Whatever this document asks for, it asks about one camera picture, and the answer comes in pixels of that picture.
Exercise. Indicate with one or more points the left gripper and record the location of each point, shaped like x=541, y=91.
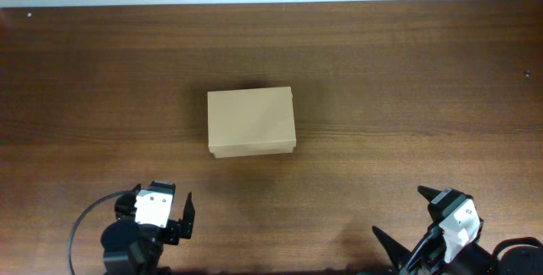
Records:
x=173, y=228

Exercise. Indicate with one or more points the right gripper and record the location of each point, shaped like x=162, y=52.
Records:
x=400, y=255

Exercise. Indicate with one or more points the brown cardboard box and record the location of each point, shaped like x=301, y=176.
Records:
x=251, y=122

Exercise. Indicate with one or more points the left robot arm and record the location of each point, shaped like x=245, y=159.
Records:
x=134, y=243

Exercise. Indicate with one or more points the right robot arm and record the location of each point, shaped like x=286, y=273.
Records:
x=510, y=257

